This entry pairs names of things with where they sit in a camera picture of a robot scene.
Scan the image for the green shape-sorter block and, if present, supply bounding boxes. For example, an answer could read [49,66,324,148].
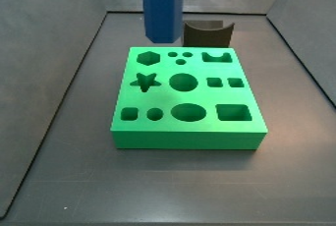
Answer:
[110,47,268,150]

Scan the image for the blue hexagonal prism peg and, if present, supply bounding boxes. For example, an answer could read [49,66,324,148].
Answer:
[142,0,184,43]

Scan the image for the dark curved arch block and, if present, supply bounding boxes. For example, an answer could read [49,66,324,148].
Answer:
[181,21,234,48]

